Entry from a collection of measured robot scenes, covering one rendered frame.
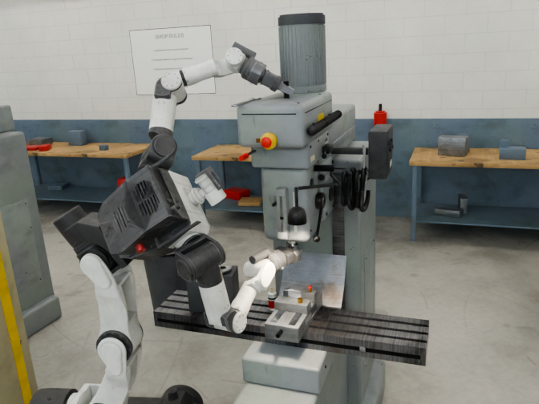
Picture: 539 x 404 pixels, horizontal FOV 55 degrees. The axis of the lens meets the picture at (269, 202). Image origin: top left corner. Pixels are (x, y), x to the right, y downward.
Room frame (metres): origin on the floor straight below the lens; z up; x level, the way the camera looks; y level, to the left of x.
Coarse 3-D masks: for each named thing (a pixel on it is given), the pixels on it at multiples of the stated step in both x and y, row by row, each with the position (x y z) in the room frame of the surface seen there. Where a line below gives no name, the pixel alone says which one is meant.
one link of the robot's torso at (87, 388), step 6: (84, 384) 1.93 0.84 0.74; (90, 384) 1.92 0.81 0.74; (96, 384) 1.92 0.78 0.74; (84, 390) 1.88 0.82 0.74; (90, 390) 1.92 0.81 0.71; (96, 390) 1.92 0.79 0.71; (72, 396) 1.84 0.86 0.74; (78, 396) 1.83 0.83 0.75; (84, 396) 1.87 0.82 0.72; (90, 396) 1.91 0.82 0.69; (72, 402) 1.81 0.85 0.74; (78, 402) 1.81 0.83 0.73; (84, 402) 1.86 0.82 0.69
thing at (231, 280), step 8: (224, 264) 2.26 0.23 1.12; (224, 272) 2.17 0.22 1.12; (232, 272) 2.19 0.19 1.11; (224, 280) 2.15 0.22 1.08; (232, 280) 2.15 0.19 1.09; (192, 288) 2.18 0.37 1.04; (232, 288) 2.15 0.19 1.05; (192, 296) 2.18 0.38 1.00; (200, 296) 2.17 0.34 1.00; (232, 296) 2.15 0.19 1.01; (192, 304) 2.18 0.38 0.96; (200, 304) 2.17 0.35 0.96
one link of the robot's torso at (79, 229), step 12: (60, 216) 1.78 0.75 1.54; (72, 216) 1.79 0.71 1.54; (84, 216) 1.82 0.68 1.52; (60, 228) 1.78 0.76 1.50; (72, 228) 1.76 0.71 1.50; (84, 228) 1.76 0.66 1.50; (96, 228) 1.75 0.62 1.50; (72, 240) 1.77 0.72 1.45; (84, 240) 1.76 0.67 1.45; (96, 240) 1.75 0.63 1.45; (120, 264) 1.74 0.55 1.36
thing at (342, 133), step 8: (336, 104) 2.89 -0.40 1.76; (344, 104) 2.87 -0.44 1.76; (352, 104) 2.86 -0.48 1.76; (344, 112) 2.61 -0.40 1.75; (352, 112) 2.80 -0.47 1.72; (336, 120) 2.42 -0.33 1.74; (344, 120) 2.60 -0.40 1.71; (352, 120) 2.79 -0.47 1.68; (336, 128) 2.42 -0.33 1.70; (344, 128) 2.59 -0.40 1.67; (352, 128) 2.78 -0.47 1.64; (336, 136) 2.42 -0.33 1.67; (344, 136) 2.58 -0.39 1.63; (352, 136) 2.79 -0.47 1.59; (336, 144) 2.40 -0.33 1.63; (344, 144) 2.59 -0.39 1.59; (320, 160) 2.15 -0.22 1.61
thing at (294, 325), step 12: (288, 288) 2.15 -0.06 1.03; (312, 300) 2.08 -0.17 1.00; (276, 312) 2.01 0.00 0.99; (288, 312) 2.00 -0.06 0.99; (312, 312) 2.05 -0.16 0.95; (276, 324) 1.91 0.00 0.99; (288, 324) 1.90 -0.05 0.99; (300, 324) 1.90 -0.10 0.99; (288, 336) 1.88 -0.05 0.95; (300, 336) 1.88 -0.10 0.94
